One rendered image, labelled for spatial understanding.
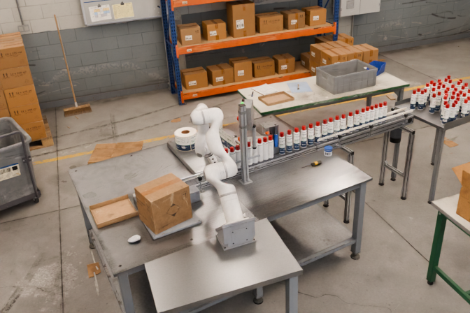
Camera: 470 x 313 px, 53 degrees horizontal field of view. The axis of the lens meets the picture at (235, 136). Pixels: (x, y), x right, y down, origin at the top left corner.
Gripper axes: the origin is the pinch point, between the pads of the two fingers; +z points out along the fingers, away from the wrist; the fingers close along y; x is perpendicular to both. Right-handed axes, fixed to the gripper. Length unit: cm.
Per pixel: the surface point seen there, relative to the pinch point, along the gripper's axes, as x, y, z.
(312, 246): -33, -49, 89
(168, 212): 52, -42, -23
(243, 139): -26.0, -16.8, -20.4
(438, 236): -106, -116, 85
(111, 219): 87, -13, -24
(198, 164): 7.4, 22.5, 3.9
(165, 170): 33.0, 36.6, -0.1
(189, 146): 2.6, 48.7, 0.7
